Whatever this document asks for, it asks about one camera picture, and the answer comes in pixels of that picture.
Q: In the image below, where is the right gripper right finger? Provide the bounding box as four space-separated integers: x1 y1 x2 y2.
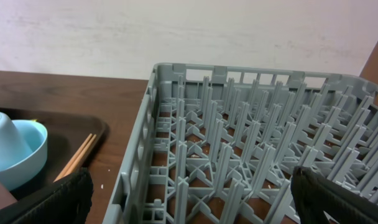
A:
290 166 378 224

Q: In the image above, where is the light blue bowl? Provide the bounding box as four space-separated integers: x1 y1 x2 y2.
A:
0 119 48 190

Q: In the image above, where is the grey dishwasher rack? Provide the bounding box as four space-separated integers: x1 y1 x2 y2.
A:
104 63 378 223

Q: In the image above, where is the light blue cup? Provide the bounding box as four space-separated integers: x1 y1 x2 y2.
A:
0 112 32 171

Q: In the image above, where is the brown serving tray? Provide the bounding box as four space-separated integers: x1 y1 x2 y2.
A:
0 108 108 200

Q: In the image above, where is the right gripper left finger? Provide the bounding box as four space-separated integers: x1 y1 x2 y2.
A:
0 168 93 224

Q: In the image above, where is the wooden chopstick right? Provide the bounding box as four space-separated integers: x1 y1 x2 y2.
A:
64 134 96 177

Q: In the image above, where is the wooden chopstick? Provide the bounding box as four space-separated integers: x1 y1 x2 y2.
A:
54 134 93 182
64 134 96 177

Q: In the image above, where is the wooden chopstick left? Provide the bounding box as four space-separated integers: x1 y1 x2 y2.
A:
54 134 93 182

